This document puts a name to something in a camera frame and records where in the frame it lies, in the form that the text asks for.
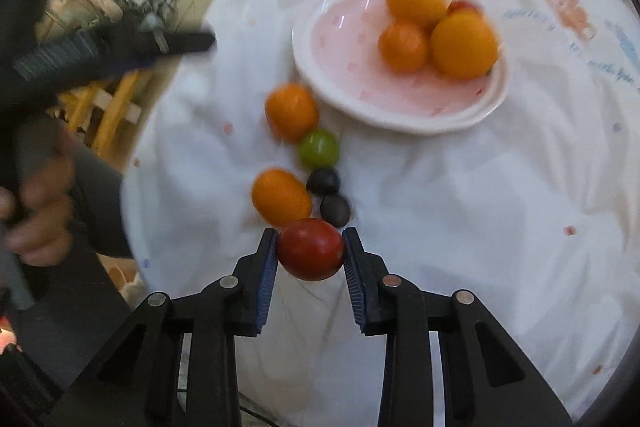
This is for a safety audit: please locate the green tomato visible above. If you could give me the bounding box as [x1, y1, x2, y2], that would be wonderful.
[299, 129, 341, 170]

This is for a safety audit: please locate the dark purple grape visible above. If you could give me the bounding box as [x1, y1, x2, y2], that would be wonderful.
[320, 194, 352, 228]
[306, 167, 342, 196]

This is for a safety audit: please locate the large orange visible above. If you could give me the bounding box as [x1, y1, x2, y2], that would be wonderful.
[430, 11, 500, 81]
[386, 0, 449, 30]

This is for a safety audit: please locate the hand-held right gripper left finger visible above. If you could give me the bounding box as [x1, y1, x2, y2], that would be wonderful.
[45, 228, 279, 427]

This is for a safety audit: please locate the yellow wooden rack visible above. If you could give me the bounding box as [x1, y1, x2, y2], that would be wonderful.
[65, 72, 143, 155]

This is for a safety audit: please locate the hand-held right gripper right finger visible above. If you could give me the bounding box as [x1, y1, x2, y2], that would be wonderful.
[342, 227, 573, 427]

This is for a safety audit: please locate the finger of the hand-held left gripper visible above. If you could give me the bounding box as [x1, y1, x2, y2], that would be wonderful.
[100, 14, 217, 70]

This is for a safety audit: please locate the red cherry tomato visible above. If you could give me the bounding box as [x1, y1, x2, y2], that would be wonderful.
[446, 0, 483, 15]
[276, 218, 347, 282]

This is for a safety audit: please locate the small tangerine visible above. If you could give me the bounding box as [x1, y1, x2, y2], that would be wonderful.
[378, 21, 430, 74]
[251, 168, 313, 228]
[265, 83, 320, 142]

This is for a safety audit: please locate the pink strawberry print plate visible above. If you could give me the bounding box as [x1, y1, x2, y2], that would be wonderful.
[291, 0, 510, 136]

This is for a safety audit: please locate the white animal print blanket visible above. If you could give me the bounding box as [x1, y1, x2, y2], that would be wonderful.
[120, 0, 640, 423]

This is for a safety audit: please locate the person's left forearm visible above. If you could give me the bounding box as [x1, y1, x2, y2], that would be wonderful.
[65, 142, 133, 258]

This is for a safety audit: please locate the person's left hand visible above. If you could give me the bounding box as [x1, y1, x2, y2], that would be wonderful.
[0, 147, 76, 265]

